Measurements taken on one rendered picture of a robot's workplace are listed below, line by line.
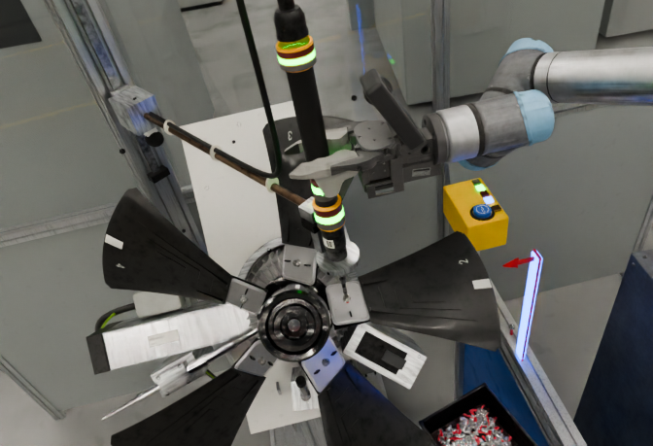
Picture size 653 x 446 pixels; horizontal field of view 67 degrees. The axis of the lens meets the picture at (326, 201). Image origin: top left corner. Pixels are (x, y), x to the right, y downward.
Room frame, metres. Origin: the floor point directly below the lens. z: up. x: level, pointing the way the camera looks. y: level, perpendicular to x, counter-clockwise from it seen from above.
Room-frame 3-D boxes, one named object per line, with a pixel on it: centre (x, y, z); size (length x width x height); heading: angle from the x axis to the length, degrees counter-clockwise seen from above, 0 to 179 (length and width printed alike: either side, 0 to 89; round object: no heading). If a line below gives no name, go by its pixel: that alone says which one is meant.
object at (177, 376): (0.55, 0.35, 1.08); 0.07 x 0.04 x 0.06; 103
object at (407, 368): (0.59, -0.05, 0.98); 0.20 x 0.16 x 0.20; 3
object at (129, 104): (1.05, 0.38, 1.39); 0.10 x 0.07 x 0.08; 38
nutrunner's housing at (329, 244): (0.55, 0.00, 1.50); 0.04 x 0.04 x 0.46
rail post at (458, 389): (0.90, -0.34, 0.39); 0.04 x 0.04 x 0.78; 3
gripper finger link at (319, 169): (0.53, -0.01, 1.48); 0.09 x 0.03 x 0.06; 105
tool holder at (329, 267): (0.56, 0.01, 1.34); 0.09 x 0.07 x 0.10; 38
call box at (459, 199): (0.86, -0.35, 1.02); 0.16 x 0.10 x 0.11; 3
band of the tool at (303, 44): (0.55, 0.00, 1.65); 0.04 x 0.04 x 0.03
